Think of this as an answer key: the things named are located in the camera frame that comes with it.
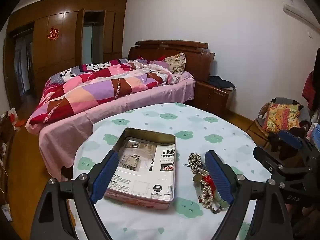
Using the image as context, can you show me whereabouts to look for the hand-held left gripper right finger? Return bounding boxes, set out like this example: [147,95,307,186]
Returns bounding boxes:
[204,150,292,240]

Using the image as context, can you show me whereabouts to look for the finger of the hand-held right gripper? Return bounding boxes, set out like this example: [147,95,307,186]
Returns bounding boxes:
[252,145,310,178]
[278,129,320,161]

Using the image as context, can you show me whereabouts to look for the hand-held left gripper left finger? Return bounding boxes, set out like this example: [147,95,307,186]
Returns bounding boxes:
[29,149,120,240]

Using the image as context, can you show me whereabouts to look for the red bead bracelet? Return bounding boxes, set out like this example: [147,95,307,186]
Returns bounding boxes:
[200,175,215,193]

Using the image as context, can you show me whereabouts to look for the gold bead bracelet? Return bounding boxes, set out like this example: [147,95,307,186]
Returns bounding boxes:
[197,169,220,209]

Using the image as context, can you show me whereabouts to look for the pale jade bangle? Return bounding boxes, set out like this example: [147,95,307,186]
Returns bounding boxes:
[194,175,230,208]

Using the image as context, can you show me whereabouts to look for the silver bead necklace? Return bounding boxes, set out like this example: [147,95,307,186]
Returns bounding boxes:
[187,152,203,174]

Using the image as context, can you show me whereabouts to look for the metal tin box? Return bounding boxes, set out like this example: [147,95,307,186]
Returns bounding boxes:
[102,127,177,210]

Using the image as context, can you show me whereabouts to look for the colourful patterned cushion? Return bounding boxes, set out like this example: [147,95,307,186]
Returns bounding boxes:
[262,102,300,133]

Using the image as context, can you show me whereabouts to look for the blue and white box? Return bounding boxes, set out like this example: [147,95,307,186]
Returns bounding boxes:
[306,122,320,145]

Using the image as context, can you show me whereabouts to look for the wicker chair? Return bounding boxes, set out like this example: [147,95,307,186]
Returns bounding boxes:
[247,96,313,143]

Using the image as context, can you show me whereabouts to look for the printed paper packet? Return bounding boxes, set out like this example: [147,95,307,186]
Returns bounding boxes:
[110,136,175,195]

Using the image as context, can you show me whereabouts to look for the hanging red clothes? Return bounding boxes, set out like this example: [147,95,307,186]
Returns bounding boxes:
[301,71,320,105]

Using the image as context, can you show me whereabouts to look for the bed with pink sheet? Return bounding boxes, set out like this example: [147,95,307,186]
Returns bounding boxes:
[27,71,195,180]

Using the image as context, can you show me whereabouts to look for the wooden nightstand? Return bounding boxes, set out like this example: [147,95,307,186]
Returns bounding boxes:
[194,80,235,110]

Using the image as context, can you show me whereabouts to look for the dark clothes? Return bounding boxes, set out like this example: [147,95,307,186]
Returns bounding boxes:
[209,75,236,90]

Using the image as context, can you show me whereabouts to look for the patchwork quilt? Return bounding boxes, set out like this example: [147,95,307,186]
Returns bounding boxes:
[26,59,180,128]

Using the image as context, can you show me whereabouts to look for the cluttered wooden cabinet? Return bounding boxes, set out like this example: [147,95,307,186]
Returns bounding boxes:
[0,115,15,205]

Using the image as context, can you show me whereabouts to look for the red and white bag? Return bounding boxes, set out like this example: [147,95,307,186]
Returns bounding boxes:
[6,107,25,130]

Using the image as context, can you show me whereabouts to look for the wooden bed headboard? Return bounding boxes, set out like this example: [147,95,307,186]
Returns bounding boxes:
[127,40,216,82]

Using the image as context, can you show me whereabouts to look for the floral pillow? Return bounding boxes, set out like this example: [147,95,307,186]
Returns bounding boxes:
[164,52,187,74]

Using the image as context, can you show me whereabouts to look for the white air conditioner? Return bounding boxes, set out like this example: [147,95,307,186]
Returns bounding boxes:
[282,4,318,28]

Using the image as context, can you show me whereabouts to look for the wooden wardrobe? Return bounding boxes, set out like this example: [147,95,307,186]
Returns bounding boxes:
[4,0,128,100]

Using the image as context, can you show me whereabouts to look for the red paper wall decoration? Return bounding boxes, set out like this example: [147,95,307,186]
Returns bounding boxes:
[47,27,59,40]

